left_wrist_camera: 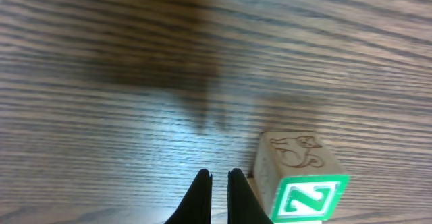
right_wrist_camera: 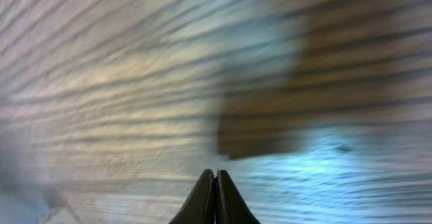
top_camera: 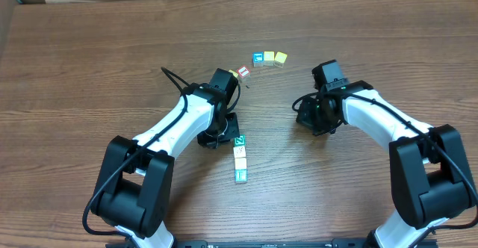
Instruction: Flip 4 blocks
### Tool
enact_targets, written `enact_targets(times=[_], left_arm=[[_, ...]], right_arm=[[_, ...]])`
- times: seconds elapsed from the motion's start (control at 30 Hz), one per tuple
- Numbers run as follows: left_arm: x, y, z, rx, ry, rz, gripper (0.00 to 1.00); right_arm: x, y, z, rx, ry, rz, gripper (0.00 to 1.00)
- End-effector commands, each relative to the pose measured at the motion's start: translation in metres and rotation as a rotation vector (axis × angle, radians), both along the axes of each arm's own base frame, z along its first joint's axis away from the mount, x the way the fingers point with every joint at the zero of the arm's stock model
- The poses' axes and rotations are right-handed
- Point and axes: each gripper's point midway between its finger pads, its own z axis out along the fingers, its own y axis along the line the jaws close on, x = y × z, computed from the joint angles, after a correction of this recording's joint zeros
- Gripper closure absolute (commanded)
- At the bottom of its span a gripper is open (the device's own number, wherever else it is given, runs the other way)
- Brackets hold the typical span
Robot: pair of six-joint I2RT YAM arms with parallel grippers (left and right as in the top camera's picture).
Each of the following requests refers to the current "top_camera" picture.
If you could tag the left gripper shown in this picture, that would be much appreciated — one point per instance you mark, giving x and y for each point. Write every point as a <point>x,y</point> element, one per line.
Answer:
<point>232,130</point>

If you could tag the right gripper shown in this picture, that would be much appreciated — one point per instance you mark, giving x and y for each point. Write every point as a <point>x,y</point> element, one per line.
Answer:
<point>303,117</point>

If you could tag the green letter Z block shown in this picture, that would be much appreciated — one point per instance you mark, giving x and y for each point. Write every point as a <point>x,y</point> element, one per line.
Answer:
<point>240,141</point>

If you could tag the white picture block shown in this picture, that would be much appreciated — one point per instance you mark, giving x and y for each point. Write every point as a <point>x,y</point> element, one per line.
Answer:
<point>239,151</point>

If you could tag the yellow block cluster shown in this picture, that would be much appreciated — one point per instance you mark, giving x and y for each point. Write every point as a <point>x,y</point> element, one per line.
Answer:
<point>234,73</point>
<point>240,164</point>

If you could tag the blue letter P block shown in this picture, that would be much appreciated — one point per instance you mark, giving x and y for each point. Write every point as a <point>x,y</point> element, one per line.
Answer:
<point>241,176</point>

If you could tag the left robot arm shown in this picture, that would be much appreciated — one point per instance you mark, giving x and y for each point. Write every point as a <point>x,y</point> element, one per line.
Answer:
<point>132,191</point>

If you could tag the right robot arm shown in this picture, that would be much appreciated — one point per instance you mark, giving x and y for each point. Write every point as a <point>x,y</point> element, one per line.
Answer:
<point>431,180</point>

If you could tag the red letter I block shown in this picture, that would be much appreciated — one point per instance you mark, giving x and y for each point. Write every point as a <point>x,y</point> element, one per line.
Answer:
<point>243,73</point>

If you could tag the yellow block top right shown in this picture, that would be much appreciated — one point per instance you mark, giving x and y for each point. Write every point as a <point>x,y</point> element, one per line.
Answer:
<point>280,59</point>

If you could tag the yellow block top middle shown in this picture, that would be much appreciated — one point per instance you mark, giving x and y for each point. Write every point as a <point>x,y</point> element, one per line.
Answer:
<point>269,58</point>

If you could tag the blue letter block top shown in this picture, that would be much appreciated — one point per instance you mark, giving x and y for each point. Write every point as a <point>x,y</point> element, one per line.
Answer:
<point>258,59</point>

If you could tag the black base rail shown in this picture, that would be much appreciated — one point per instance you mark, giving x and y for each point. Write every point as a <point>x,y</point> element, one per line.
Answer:
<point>335,243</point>

